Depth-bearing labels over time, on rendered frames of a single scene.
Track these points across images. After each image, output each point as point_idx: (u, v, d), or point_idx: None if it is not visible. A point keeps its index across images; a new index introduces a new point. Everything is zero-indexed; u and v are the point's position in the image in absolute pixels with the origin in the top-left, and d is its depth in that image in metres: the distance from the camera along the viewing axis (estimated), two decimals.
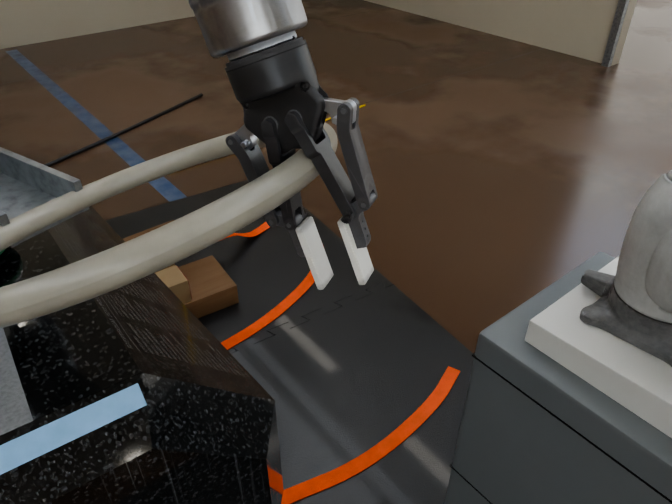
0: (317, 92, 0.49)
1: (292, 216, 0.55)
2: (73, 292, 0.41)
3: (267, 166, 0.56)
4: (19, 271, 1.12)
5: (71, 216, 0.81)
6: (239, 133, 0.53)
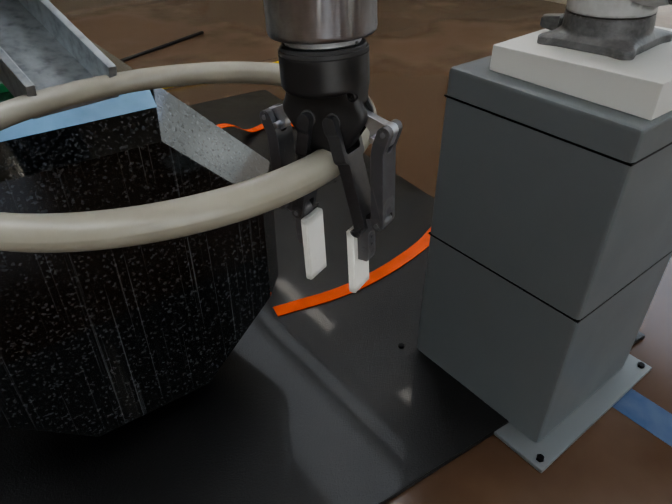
0: (363, 106, 0.46)
1: (302, 207, 0.54)
2: (68, 244, 0.42)
3: (294, 148, 0.54)
4: None
5: (100, 100, 0.79)
6: (275, 111, 0.51)
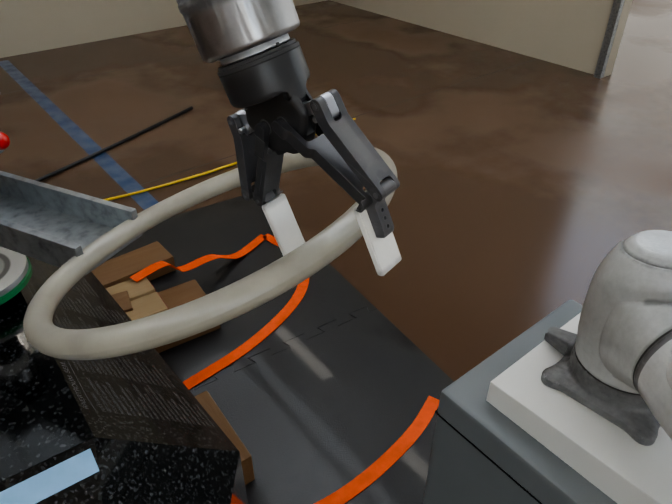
0: (300, 102, 0.47)
1: (262, 198, 0.58)
2: (240, 306, 0.51)
3: None
4: None
5: (129, 243, 0.88)
6: (241, 117, 0.54)
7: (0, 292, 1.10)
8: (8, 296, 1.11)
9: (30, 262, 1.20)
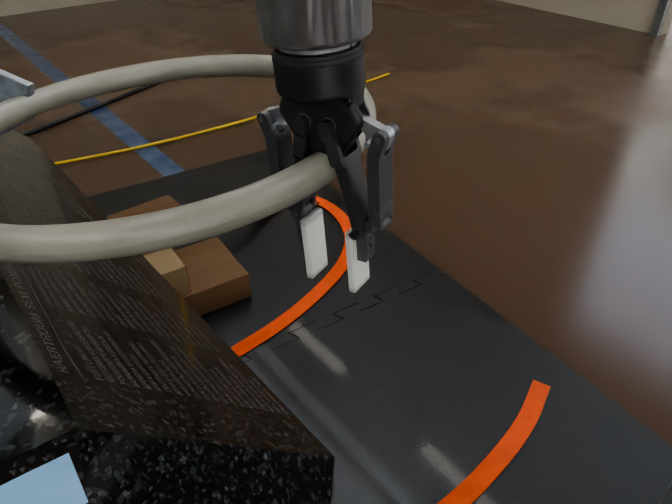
0: (358, 110, 0.45)
1: (301, 208, 0.54)
2: (229, 223, 0.44)
3: (292, 149, 0.54)
4: None
5: (20, 124, 0.72)
6: (272, 113, 0.51)
7: None
8: None
9: None
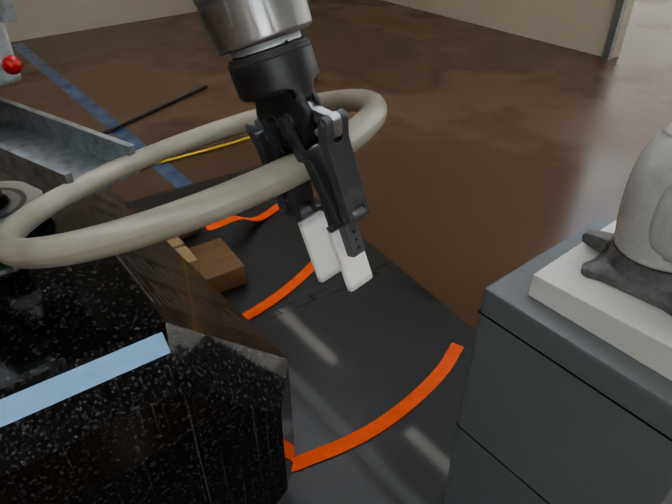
0: (305, 100, 0.47)
1: (296, 210, 0.56)
2: (184, 222, 0.48)
3: None
4: (44, 234, 1.17)
5: (125, 179, 0.87)
6: (257, 122, 0.55)
7: None
8: None
9: None
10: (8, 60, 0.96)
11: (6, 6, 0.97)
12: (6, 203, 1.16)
